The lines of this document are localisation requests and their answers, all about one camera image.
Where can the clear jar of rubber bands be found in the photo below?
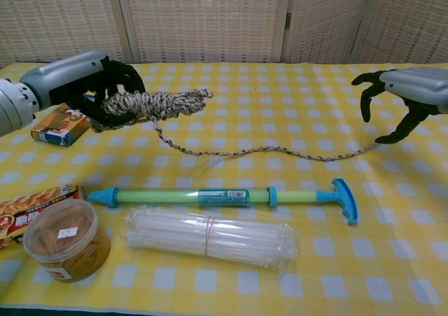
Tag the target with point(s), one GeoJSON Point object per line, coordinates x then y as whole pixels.
{"type": "Point", "coordinates": [66, 253]}

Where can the small orange blue card box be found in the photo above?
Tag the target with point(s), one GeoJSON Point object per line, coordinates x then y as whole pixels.
{"type": "Point", "coordinates": [59, 130]}

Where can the rubber band around straws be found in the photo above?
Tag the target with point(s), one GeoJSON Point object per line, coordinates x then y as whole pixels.
{"type": "Point", "coordinates": [207, 239]}

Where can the woven folding screen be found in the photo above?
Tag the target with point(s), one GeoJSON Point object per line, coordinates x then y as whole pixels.
{"type": "Point", "coordinates": [210, 14]}

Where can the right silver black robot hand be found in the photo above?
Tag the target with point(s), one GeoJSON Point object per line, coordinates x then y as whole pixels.
{"type": "Point", "coordinates": [420, 84]}

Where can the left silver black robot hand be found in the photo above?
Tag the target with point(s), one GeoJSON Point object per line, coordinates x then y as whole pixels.
{"type": "Point", "coordinates": [66, 74]}

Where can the green blue water pump toy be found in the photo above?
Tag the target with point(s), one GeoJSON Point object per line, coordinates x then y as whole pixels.
{"type": "Point", "coordinates": [157, 195]}

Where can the bundle of wrapped white straws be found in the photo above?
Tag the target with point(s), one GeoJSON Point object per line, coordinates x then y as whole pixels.
{"type": "Point", "coordinates": [175, 232]}

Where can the orange red snack box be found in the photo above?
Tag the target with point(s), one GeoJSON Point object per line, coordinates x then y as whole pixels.
{"type": "Point", "coordinates": [21, 204]}

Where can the yellow checkered tablecloth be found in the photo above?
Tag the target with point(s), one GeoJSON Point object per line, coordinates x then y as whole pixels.
{"type": "Point", "coordinates": [280, 102]}

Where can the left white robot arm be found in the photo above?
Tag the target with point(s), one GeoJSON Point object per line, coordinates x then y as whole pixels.
{"type": "Point", "coordinates": [10, 109]}

